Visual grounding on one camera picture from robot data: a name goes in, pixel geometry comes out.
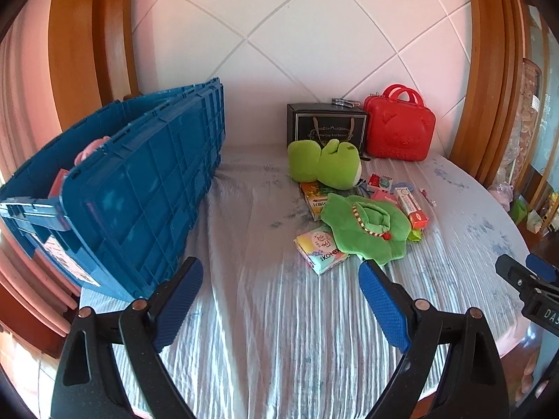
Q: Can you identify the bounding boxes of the blue three-arm boomerang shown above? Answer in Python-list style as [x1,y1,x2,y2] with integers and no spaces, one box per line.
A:
[356,180,414,198]

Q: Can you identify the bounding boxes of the metal nail clipper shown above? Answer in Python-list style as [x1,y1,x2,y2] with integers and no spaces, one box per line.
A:
[331,98,362,108]

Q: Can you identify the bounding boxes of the pink wet wipes pack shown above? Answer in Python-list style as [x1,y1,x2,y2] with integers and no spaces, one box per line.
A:
[370,188,398,205]

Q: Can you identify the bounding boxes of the black gift box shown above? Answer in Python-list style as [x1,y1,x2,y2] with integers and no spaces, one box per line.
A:
[286,103,368,154]

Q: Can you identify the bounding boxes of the blue plastic storage crate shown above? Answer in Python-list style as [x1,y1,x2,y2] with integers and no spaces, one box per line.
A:
[1,79,225,302]

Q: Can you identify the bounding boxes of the wooden door frame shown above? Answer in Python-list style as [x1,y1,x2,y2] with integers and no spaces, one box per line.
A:
[450,0,525,187]

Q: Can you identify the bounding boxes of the pink pig plush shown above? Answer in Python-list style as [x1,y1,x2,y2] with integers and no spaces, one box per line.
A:
[74,135,110,167]

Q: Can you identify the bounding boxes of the green wet wipes pack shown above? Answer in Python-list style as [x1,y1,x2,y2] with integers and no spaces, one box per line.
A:
[407,229,423,242]

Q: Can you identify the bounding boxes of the red green medicine box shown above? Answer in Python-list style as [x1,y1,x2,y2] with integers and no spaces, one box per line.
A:
[367,173,393,193]

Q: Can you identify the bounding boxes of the red white ointment box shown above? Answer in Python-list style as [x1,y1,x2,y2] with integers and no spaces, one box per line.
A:
[394,187,429,230]

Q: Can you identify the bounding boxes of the green yellow medicine box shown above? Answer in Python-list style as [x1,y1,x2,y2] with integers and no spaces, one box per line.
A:
[298,182,334,221]

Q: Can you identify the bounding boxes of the green frog plush toy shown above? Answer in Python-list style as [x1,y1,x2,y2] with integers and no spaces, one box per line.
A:
[287,139,362,190]

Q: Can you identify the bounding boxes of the red toy suitcase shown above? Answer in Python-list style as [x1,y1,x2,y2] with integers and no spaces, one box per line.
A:
[363,84,436,162]

